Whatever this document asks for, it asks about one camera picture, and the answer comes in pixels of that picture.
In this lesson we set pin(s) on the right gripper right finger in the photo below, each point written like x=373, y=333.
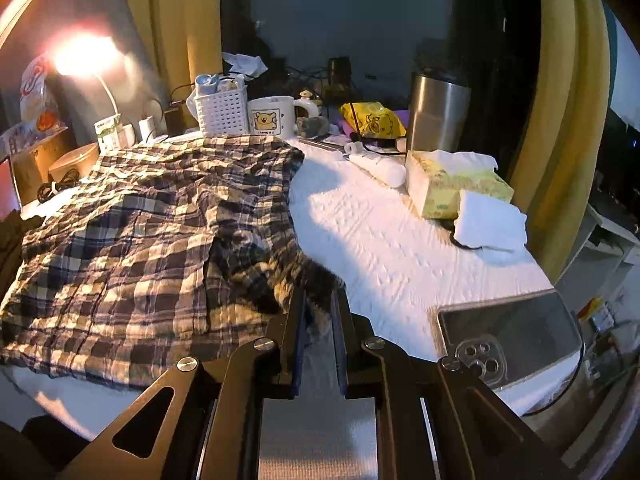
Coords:
x=364, y=362

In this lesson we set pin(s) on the snack chips bag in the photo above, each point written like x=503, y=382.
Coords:
x=38, y=108

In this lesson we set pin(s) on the smartphone in clear case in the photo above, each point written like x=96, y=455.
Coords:
x=505, y=341

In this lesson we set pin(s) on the green white milk carton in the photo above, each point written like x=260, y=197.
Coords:
x=109, y=133

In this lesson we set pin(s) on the white desk lamp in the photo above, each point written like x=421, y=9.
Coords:
x=86, y=56

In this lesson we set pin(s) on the white perforated basket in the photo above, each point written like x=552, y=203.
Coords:
x=219, y=104

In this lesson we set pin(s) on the yellow curtain left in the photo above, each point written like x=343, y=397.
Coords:
x=181, y=37

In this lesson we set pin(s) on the yellow cartoon pouch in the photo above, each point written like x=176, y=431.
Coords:
x=373, y=120

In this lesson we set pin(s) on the plaid checkered pants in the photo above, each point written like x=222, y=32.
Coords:
x=164, y=251

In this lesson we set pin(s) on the black power adapter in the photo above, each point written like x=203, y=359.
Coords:
x=174, y=118

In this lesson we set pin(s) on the yellow curtain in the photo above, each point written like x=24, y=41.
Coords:
x=181, y=37
x=553, y=173

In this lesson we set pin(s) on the stainless steel tumbler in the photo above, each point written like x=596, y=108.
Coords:
x=437, y=113

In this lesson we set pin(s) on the yellow curtain right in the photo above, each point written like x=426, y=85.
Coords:
x=553, y=173

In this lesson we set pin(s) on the white charger plug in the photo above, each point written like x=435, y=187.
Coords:
x=147, y=129

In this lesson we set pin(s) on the black folded garment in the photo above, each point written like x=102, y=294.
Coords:
x=13, y=230

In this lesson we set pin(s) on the white rolled tube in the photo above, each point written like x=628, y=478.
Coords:
x=384, y=168

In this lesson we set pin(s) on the white folded cloth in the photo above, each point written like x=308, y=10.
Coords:
x=486, y=222

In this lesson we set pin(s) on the white bear mug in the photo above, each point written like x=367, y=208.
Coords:
x=275, y=115

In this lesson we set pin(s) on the brown cardboard box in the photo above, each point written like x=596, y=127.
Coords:
x=31, y=166

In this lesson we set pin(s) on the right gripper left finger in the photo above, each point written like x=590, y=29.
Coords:
x=270, y=366

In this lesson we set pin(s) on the yellow tissue box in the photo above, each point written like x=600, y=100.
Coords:
x=435, y=180

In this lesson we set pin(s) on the tan plastic food container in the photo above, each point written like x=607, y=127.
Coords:
x=81, y=159

